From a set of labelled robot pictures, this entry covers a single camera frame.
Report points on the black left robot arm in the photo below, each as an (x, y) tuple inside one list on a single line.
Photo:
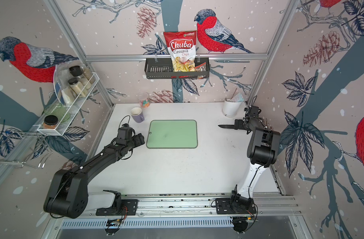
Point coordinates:
[(68, 192)]

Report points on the green glass bowl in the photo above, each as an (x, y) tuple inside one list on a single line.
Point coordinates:
[(58, 110)]

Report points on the black kitchen knife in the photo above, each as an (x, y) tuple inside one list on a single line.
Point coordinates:
[(227, 126)]

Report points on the chrome wire wall rack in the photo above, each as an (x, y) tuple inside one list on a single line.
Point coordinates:
[(32, 151)]

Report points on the clear acrylic wall shelf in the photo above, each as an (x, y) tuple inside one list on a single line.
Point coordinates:
[(66, 96)]

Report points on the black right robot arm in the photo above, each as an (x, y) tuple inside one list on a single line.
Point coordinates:
[(261, 152)]

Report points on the purple mug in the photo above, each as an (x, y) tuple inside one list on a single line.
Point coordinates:
[(137, 114)]

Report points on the red Chuba cassava chips bag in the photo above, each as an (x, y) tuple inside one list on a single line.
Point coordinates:
[(182, 49)]

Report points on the clear cup with candies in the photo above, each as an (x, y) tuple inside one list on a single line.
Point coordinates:
[(143, 98)]

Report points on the short jar with black lid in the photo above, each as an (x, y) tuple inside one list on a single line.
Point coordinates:
[(50, 122)]

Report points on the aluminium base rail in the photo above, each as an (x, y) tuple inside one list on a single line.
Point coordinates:
[(109, 203)]

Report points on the green cutting board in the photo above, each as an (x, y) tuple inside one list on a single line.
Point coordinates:
[(172, 134)]

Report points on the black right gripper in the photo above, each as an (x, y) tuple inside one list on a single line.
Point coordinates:
[(237, 123)]

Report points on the small dark snack packet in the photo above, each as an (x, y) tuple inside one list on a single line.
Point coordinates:
[(201, 68)]

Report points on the black-lid spice jar front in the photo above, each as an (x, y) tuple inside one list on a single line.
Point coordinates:
[(78, 87)]

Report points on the white utensil holder cup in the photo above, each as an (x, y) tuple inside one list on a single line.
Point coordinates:
[(231, 106)]

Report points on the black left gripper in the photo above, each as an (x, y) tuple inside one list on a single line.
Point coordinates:
[(139, 139)]

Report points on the black-lid spice jar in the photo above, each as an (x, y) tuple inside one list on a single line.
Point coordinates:
[(83, 74), (78, 87)]

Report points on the black-lid spice jar rear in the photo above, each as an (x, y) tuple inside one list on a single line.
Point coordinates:
[(83, 74)]

